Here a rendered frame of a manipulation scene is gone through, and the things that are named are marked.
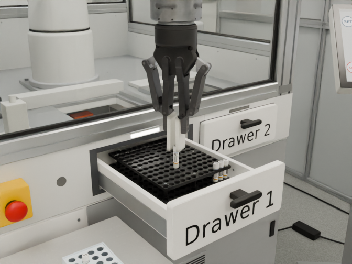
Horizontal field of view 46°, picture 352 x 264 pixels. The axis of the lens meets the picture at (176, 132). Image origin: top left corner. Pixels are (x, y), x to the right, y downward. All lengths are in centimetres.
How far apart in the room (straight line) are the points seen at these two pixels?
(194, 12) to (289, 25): 60
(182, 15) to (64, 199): 47
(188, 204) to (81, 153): 30
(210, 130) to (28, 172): 47
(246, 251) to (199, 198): 75
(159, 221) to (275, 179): 26
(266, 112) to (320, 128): 154
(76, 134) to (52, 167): 8
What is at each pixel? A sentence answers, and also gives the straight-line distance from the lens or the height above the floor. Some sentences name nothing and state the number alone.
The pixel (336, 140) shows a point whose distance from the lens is 271.
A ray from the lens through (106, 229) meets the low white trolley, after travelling 96.
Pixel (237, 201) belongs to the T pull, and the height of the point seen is 91.
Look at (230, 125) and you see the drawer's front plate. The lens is 114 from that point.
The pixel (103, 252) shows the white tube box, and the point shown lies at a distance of 83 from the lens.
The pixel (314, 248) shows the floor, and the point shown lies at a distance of 229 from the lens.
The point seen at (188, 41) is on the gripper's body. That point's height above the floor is 118.
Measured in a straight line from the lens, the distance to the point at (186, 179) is 85.
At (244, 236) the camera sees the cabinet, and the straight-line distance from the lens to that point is 141.
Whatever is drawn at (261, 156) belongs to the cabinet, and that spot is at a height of 76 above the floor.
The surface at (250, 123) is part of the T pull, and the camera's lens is 115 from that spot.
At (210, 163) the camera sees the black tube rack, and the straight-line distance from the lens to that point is 91.
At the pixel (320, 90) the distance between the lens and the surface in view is 273.
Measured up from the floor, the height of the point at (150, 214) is 86.
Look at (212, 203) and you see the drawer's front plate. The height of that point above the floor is 90.
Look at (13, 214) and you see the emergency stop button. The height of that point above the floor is 88.
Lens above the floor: 128
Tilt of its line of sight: 20 degrees down
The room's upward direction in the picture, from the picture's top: straight up
